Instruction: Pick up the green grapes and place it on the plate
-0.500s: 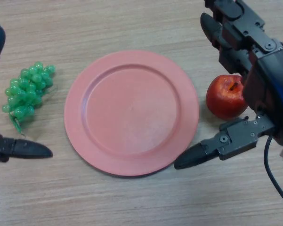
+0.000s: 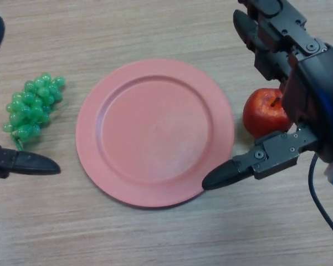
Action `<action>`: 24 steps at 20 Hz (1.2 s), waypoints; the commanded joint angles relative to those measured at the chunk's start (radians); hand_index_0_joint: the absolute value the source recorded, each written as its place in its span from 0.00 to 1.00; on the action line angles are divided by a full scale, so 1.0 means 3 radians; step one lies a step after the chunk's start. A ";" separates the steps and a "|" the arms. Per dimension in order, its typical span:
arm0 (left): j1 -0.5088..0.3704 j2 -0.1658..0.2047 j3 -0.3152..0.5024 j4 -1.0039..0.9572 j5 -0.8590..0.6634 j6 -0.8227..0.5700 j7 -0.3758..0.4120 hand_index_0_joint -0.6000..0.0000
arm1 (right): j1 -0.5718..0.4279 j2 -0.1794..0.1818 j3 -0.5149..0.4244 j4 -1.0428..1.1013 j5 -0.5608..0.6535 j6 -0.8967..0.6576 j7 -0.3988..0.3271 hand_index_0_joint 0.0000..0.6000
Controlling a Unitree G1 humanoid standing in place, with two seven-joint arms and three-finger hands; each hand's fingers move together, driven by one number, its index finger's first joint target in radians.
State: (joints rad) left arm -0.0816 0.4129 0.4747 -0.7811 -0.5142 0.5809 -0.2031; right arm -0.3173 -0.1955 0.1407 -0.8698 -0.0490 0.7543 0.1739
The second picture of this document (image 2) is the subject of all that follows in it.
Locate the green grape bunch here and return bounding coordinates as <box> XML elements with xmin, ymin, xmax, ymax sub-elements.
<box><xmin>2</xmin><ymin>72</ymin><xmax>69</xmax><ymax>152</ymax></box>

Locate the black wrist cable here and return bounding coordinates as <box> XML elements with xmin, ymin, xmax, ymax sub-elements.
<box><xmin>308</xmin><ymin>154</ymin><xmax>333</xmax><ymax>246</ymax></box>

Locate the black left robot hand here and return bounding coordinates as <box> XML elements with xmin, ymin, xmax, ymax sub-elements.
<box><xmin>0</xmin><ymin>14</ymin><xmax>62</xmax><ymax>180</ymax></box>

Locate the pink round plate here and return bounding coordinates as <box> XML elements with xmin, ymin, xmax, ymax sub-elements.
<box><xmin>75</xmin><ymin>58</ymin><xmax>235</xmax><ymax>209</ymax></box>

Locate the red apple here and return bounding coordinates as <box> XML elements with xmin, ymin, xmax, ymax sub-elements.
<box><xmin>242</xmin><ymin>88</ymin><xmax>294</xmax><ymax>139</ymax></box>

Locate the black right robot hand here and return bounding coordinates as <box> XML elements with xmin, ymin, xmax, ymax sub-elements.
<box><xmin>201</xmin><ymin>0</ymin><xmax>333</xmax><ymax>191</ymax></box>

